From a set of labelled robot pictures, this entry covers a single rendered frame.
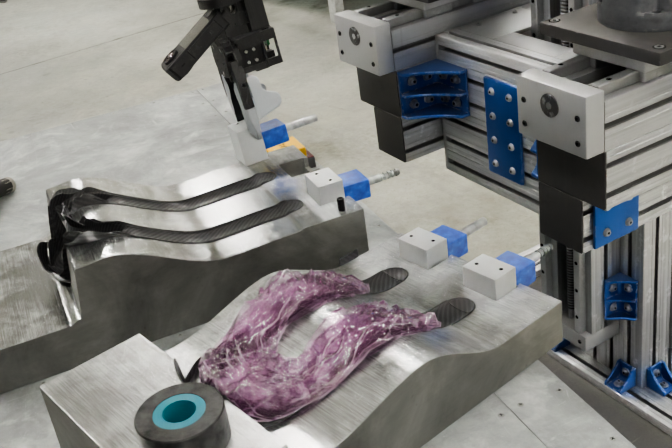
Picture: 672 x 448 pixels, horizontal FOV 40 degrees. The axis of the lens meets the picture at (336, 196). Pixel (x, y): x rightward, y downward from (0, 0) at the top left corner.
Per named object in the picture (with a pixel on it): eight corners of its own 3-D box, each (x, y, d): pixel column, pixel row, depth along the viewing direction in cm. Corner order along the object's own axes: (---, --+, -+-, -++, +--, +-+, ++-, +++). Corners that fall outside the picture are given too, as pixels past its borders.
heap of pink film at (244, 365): (351, 276, 114) (343, 220, 110) (458, 330, 101) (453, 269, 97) (171, 380, 100) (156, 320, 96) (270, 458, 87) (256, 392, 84)
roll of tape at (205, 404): (240, 410, 86) (233, 380, 84) (219, 473, 79) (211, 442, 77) (158, 412, 87) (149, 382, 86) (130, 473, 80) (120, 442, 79)
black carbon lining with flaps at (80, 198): (272, 181, 138) (261, 122, 134) (312, 223, 125) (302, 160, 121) (37, 252, 128) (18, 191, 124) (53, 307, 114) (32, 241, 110)
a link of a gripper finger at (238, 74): (257, 106, 131) (236, 46, 129) (247, 110, 131) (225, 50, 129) (250, 107, 135) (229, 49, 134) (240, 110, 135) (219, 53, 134)
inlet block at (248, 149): (314, 130, 145) (306, 97, 143) (326, 137, 140) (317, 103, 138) (236, 158, 141) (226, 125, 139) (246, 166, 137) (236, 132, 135)
